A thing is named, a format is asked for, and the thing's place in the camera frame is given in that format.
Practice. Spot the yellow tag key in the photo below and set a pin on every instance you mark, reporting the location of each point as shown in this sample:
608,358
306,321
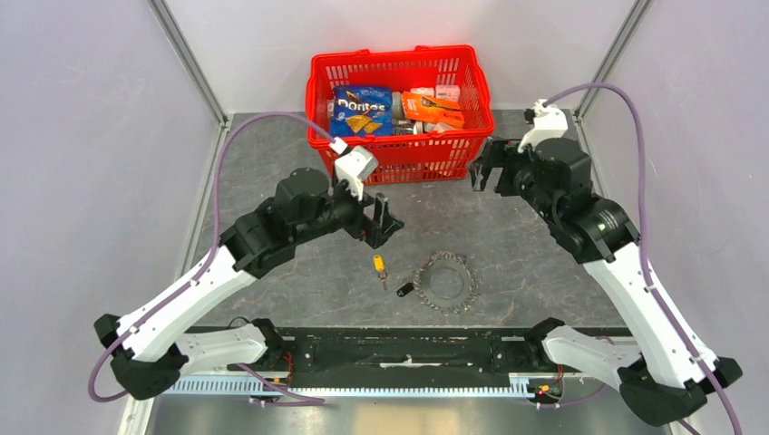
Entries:
381,270

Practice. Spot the black tag key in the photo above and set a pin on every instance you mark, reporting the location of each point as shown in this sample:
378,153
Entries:
405,289

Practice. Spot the pink white box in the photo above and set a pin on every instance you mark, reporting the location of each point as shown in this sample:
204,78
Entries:
447,92

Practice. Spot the orange snack packet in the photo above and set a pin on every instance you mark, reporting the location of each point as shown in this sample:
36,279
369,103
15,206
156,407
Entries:
421,107

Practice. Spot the metal disc with keyrings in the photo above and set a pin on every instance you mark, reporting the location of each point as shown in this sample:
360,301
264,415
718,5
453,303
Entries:
445,281

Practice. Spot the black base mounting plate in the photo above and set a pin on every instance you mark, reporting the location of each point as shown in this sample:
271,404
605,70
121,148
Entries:
403,357

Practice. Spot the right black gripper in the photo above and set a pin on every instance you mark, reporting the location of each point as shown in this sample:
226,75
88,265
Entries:
498,153

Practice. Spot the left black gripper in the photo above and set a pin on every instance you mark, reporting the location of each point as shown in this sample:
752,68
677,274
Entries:
374,232

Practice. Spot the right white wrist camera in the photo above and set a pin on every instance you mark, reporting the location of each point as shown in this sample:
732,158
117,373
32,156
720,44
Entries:
547,121

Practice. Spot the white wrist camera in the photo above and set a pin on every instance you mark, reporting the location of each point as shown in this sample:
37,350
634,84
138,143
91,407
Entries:
353,165
547,121

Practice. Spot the blue Doritos chip bag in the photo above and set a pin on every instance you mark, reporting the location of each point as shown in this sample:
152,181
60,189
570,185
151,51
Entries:
361,110

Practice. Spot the glass jar in basket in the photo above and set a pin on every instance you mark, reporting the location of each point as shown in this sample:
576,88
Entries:
397,109

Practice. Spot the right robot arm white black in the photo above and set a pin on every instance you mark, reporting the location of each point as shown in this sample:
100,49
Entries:
667,373

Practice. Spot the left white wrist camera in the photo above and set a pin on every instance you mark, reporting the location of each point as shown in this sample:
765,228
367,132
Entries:
353,165

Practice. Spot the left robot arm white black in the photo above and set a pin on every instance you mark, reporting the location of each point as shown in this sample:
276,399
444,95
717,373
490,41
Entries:
152,348

